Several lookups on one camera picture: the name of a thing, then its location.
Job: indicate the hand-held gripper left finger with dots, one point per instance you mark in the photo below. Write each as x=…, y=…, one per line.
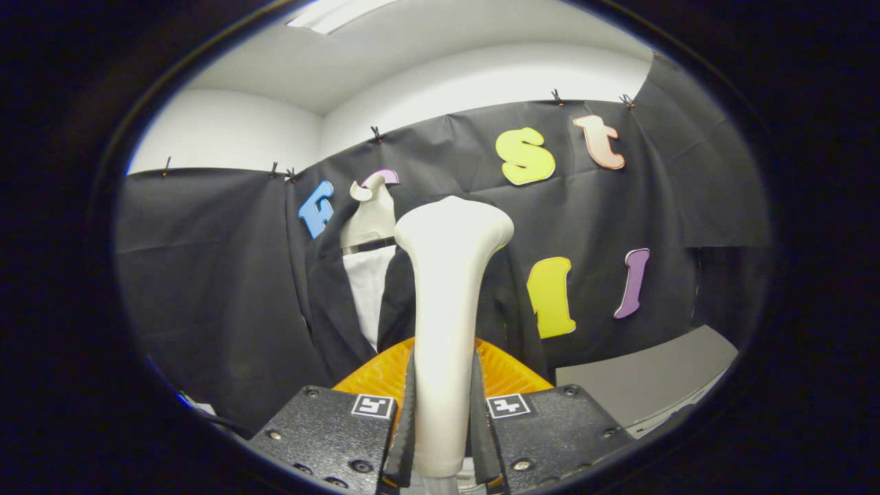
x=323, y=433

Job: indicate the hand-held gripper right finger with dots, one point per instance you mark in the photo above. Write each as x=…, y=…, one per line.
x=557, y=433

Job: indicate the black suit jacket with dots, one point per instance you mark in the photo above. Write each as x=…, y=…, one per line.
x=330, y=309

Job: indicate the white shirt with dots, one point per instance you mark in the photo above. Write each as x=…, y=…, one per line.
x=368, y=289

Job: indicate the white garment steamer head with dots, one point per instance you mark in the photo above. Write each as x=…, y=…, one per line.
x=447, y=309

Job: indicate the grey cabinet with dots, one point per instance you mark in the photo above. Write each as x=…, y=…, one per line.
x=646, y=385

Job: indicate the black backdrop cloth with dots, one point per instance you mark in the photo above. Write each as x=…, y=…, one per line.
x=206, y=275

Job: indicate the cream plastic hanger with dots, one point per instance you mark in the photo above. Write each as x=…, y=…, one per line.
x=371, y=220

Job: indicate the ceiling light panel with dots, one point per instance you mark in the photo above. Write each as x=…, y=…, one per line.
x=330, y=14

